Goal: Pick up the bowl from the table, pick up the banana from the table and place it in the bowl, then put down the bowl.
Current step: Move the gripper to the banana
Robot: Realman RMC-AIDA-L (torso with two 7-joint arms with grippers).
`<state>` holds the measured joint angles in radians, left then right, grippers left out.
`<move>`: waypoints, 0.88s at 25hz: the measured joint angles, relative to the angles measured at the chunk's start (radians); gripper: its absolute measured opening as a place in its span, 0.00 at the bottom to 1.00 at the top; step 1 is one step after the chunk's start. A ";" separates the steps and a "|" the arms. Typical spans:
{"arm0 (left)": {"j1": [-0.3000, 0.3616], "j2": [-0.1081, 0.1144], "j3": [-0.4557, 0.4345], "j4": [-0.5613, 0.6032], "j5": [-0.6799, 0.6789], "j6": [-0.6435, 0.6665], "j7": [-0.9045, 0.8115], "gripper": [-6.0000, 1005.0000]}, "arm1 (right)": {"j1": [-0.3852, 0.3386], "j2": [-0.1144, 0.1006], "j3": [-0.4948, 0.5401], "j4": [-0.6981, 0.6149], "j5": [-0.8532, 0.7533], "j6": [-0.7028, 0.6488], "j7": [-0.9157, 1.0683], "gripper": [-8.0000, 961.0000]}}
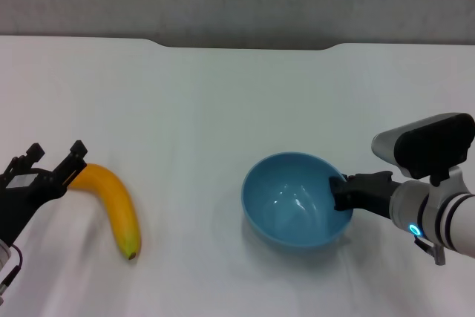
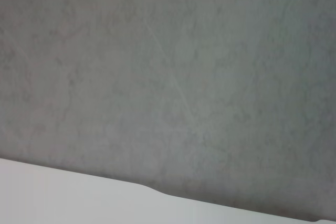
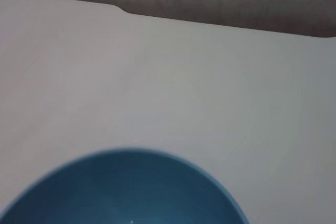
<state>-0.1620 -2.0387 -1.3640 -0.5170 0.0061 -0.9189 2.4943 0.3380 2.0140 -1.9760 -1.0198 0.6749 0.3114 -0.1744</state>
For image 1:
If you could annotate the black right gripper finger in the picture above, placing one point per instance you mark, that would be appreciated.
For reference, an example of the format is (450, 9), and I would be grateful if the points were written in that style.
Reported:
(342, 192)

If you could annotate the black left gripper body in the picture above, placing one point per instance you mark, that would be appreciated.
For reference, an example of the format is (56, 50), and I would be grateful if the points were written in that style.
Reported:
(33, 187)

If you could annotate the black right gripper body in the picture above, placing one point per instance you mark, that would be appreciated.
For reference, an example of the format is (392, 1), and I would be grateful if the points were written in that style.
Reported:
(371, 192)

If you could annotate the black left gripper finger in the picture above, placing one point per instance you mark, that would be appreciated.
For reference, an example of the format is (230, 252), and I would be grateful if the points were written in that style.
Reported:
(72, 165)
(29, 155)

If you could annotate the yellow banana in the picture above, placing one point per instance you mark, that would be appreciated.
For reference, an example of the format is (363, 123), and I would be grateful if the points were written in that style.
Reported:
(118, 198)

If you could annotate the blue bowl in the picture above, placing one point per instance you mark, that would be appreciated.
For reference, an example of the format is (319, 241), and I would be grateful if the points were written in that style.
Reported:
(282, 220)

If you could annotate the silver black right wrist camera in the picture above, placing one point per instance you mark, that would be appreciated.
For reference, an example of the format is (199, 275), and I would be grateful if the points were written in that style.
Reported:
(426, 146)

